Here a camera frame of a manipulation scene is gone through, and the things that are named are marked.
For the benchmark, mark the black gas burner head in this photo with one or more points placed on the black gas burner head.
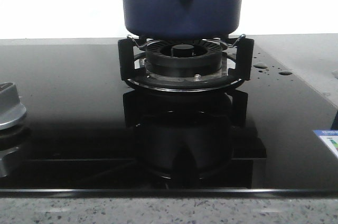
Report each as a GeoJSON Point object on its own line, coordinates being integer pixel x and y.
{"type": "Point", "coordinates": [174, 60]}

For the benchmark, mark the black glass gas cooktop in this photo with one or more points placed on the black glass gas cooktop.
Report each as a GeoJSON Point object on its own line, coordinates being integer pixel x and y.
{"type": "Point", "coordinates": [87, 134]}

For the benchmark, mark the dark blue cooking pot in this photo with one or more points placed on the dark blue cooking pot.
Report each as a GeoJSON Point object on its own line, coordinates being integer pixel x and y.
{"type": "Point", "coordinates": [181, 19]}

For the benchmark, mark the blue energy label sticker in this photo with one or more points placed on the blue energy label sticker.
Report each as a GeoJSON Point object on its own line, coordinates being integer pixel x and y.
{"type": "Point", "coordinates": [329, 138]}

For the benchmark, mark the silver stove control knob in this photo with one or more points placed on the silver stove control knob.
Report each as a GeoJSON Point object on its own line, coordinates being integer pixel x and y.
{"type": "Point", "coordinates": [12, 110]}

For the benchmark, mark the black pot support grate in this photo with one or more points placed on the black pot support grate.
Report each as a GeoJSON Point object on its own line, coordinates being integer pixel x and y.
{"type": "Point", "coordinates": [238, 52]}

